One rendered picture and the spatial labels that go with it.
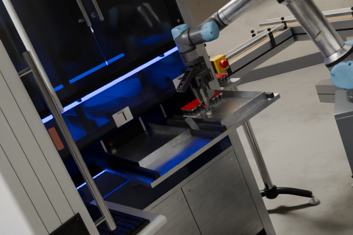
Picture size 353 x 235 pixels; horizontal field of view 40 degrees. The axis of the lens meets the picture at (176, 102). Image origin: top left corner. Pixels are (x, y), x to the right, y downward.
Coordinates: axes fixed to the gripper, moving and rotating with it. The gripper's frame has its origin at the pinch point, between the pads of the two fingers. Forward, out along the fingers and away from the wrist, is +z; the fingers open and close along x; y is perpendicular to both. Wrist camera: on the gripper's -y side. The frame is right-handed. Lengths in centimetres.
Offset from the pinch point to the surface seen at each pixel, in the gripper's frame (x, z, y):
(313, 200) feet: 16, 92, 55
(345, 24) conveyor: -7, 2, 94
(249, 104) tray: -19.9, 3.0, 7.3
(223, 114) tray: -8.4, 5.2, 1.7
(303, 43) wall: 172, 69, 247
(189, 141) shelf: -11.5, 5.4, -20.4
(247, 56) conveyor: 29, 1, 55
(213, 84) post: 17.7, 0.8, 20.3
